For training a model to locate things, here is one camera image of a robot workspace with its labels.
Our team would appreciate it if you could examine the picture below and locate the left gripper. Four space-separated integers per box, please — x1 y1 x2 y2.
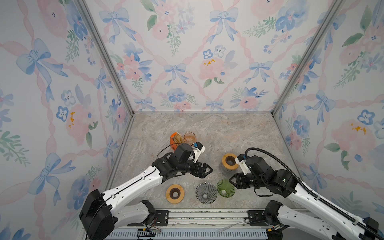
177 159 214 178

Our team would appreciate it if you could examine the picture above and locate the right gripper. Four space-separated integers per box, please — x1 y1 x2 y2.
227 172 267 190

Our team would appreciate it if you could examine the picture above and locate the wooden ring dripper base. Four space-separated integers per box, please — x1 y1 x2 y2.
222 154 239 172

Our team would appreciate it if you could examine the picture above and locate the grey glass dripper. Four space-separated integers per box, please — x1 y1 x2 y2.
195 182 217 205

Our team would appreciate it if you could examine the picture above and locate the orange coffee filter holder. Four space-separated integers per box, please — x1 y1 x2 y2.
170 132 185 150

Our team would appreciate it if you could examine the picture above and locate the grey glass carafe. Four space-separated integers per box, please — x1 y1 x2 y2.
222 168 237 178

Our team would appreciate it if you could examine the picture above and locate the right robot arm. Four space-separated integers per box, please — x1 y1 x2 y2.
230 154 383 240

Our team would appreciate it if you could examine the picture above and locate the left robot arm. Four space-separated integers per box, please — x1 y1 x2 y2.
79 142 213 240

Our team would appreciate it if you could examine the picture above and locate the green glass dripper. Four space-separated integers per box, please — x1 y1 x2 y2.
217 179 236 198

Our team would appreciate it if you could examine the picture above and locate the orange glass carafe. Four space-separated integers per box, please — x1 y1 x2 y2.
184 131 197 145

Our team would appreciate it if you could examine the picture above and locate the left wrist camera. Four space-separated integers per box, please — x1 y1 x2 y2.
192 142 206 163

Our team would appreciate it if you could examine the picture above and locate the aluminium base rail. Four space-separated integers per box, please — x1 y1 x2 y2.
77 208 343 240

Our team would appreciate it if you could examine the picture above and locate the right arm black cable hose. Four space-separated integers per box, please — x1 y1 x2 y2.
244 147 384 240

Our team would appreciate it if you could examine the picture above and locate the right aluminium corner post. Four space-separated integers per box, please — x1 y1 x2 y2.
271 0 345 117

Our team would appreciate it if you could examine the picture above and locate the aluminium corner post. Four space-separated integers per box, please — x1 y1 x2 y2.
271 0 345 117
74 0 134 117

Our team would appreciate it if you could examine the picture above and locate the left aluminium corner post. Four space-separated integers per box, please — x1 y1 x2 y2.
74 0 134 117

